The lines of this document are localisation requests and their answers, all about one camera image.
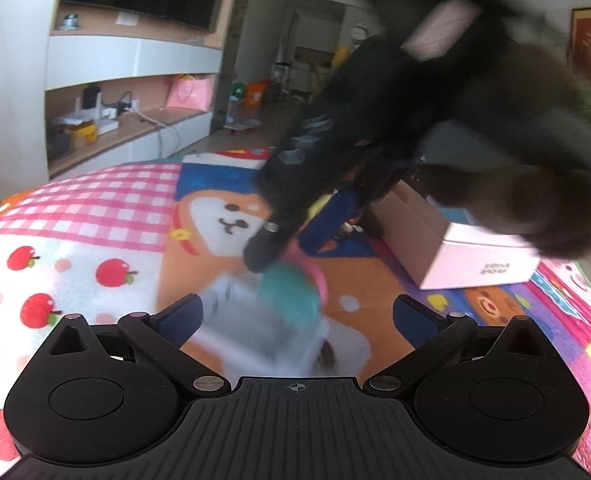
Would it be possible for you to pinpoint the colourful cartoon play mat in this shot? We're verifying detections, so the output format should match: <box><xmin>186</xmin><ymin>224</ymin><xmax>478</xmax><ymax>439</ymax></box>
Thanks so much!
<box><xmin>0</xmin><ymin>147</ymin><xmax>591</xmax><ymax>480</ymax></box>

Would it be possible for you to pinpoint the white wall shelf unit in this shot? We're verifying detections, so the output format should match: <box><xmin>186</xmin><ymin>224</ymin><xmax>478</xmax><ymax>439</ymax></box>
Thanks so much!
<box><xmin>43</xmin><ymin>2</ymin><xmax>226</xmax><ymax>178</ymax></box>

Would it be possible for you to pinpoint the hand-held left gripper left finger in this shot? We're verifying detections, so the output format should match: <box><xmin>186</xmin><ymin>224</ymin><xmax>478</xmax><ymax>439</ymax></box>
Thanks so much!
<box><xmin>48</xmin><ymin>294</ymin><xmax>231</xmax><ymax>397</ymax></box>

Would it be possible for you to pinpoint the pink gift bag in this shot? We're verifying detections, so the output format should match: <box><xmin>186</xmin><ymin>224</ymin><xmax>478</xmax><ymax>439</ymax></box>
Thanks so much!
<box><xmin>166</xmin><ymin>74</ymin><xmax>214</xmax><ymax>111</ymax></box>

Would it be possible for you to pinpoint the pink cardboard box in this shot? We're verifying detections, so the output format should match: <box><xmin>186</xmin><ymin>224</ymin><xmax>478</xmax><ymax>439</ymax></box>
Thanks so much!
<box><xmin>375</xmin><ymin>180</ymin><xmax>541</xmax><ymax>291</ymax></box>

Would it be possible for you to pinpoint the yellow box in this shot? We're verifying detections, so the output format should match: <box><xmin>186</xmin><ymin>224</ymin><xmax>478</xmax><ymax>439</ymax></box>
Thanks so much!
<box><xmin>68</xmin><ymin>120</ymin><xmax>99</xmax><ymax>148</ymax></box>

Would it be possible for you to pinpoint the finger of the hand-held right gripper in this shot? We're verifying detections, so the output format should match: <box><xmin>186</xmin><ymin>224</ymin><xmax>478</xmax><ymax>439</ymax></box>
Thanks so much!
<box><xmin>298</xmin><ymin>187</ymin><xmax>365</xmax><ymax>255</ymax></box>
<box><xmin>243</xmin><ymin>207</ymin><xmax>299</xmax><ymax>274</ymax></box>

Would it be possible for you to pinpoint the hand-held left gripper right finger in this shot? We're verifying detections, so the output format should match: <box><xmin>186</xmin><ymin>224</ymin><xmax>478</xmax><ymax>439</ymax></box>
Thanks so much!
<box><xmin>368</xmin><ymin>294</ymin><xmax>546</xmax><ymax>397</ymax></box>

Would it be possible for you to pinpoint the pink and teal toy figure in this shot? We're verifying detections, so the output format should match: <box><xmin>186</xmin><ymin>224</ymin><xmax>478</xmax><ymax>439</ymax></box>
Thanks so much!
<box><xmin>258</xmin><ymin>250</ymin><xmax>329</xmax><ymax>323</ymax></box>

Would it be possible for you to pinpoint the orange bag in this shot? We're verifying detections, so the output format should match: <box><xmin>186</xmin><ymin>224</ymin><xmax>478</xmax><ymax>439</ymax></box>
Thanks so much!
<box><xmin>246</xmin><ymin>80</ymin><xmax>269</xmax><ymax>107</ymax></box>

